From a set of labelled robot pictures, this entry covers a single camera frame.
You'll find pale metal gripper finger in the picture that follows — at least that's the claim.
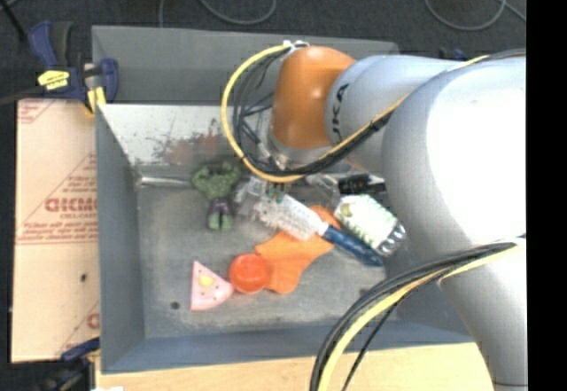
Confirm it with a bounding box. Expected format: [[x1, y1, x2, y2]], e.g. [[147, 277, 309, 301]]
[[238, 176, 268, 199], [234, 196, 260, 217]]

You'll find green toy figure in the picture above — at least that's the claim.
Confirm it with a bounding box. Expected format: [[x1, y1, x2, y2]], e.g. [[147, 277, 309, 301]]
[[190, 160, 244, 231]]

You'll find orange-red plastic cup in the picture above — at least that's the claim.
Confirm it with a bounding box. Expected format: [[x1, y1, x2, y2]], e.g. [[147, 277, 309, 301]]
[[228, 253, 272, 295]]

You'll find orange cloth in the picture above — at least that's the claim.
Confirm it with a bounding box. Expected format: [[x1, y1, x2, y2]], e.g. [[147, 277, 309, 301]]
[[253, 204, 343, 295]]

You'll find grey metal bin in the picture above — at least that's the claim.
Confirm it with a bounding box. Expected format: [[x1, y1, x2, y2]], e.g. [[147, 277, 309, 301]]
[[90, 25, 482, 375]]

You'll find pink toy cake slice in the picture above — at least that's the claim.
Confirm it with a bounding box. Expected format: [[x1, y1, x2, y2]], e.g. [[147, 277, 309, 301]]
[[190, 260, 235, 312]]

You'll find brown cardboard board red print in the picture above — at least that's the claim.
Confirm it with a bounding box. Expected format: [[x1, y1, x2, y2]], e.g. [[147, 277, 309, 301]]
[[11, 98, 101, 364]]

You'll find white brush with blue handle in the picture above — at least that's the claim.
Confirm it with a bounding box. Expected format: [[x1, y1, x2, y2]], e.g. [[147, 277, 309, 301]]
[[253, 193, 384, 268]]

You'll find black cylinder on white bracket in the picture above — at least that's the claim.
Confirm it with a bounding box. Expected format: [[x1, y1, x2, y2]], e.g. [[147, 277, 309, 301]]
[[306, 173, 387, 198]]

